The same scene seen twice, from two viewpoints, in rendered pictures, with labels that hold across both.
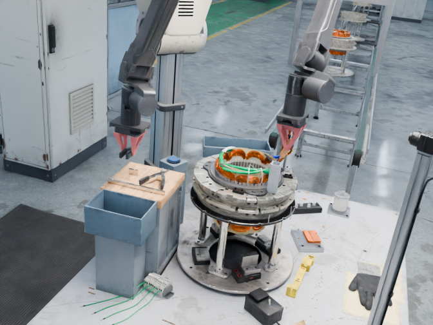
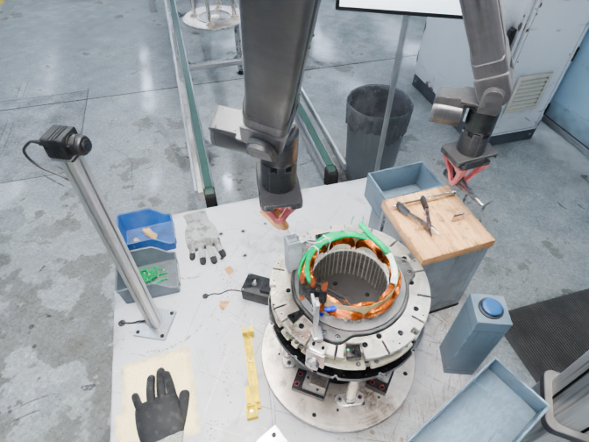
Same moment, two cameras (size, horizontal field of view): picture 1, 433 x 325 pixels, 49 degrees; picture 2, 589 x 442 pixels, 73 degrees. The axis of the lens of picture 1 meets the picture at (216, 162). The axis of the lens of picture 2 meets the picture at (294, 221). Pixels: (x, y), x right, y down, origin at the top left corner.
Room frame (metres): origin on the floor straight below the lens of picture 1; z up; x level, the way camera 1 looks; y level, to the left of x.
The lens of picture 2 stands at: (1.67, -0.43, 1.77)
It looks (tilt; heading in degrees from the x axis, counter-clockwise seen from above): 47 degrees down; 148
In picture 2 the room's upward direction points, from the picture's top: straight up
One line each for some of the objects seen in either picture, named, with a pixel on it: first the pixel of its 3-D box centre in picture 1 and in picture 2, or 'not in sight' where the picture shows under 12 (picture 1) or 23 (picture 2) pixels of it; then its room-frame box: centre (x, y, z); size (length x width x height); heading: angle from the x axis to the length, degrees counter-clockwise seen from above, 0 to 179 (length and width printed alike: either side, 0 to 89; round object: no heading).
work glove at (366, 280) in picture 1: (370, 284); (160, 417); (1.25, -0.53, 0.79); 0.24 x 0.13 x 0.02; 164
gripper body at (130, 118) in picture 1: (131, 116); (472, 141); (1.27, 0.25, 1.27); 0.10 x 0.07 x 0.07; 77
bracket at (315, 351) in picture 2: not in sight; (316, 354); (1.42, -0.23, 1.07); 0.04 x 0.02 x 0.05; 32
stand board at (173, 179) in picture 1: (144, 183); (435, 222); (1.28, 0.21, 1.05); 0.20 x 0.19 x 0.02; 166
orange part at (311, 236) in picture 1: (312, 236); not in sight; (1.48, -0.37, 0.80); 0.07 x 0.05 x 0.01; 9
